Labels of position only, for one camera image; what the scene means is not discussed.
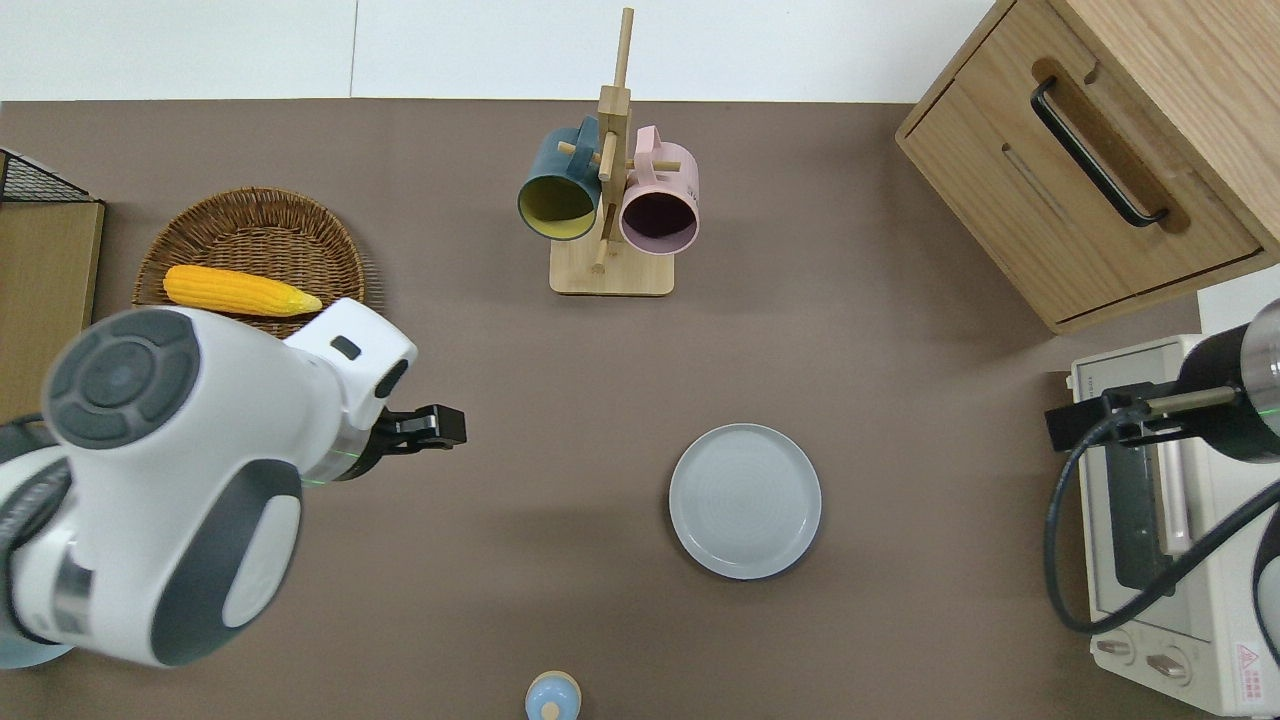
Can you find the brown table mat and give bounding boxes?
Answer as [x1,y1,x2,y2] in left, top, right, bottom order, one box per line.
[0,98,1280,720]

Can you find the yellow corn cob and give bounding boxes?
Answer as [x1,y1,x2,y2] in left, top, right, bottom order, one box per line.
[163,264,324,319]

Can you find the white toaster oven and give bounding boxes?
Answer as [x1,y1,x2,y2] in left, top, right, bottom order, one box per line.
[1068,335,1280,716]

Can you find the toaster oven door handle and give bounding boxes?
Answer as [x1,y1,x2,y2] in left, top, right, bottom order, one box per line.
[1152,440,1196,557]

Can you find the blue service bell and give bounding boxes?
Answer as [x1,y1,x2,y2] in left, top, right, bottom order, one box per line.
[525,671,582,720]

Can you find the gray round plate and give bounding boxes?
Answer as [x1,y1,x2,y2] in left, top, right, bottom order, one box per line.
[668,423,823,581]

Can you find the wooden drawer box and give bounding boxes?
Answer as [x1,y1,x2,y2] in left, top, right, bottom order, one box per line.
[895,0,1280,336]

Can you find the wooden mug rack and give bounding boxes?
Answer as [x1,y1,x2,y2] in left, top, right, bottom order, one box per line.
[550,8,683,297]

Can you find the dark blue mug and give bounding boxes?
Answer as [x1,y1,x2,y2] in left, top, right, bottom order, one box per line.
[517,115,604,242]

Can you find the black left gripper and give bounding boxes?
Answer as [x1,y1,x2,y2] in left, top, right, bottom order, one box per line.
[330,404,468,484]

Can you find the pink mug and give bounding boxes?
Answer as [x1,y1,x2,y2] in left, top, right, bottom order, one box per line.
[619,125,700,256]

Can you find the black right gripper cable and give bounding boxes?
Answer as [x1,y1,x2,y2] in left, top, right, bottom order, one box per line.
[1045,388,1280,636]

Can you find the brown wicker basket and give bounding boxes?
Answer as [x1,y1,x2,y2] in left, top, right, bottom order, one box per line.
[133,187,368,341]

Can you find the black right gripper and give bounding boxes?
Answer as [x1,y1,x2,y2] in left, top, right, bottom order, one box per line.
[1045,328,1280,463]

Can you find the wire and wood shelf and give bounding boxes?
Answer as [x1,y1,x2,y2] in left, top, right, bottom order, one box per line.
[0,148,106,421]

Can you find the black drawer handle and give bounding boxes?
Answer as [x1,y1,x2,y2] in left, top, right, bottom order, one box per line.
[1030,77,1171,229]

